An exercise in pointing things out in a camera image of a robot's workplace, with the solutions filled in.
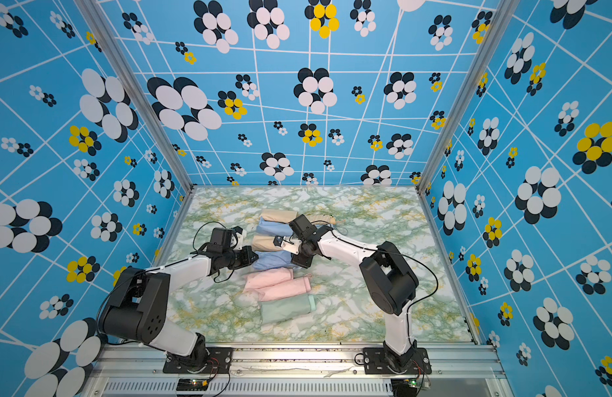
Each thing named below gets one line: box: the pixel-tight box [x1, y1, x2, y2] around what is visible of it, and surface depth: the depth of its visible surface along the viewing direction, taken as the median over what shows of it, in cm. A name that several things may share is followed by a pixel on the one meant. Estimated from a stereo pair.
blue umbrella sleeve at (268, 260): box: [253, 249, 299, 271], surface depth 93 cm
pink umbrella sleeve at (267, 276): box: [243, 267, 295, 291], surface depth 89 cm
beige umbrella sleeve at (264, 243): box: [251, 234, 283, 252], surface depth 98 cm
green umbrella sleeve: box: [258, 293, 317, 325], surface depth 83 cm
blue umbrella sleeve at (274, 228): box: [256, 216, 294, 237], surface depth 103 cm
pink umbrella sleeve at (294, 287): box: [255, 276, 312, 302], surface depth 86 cm
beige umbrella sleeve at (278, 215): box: [260, 209, 297, 224], surface depth 107 cm
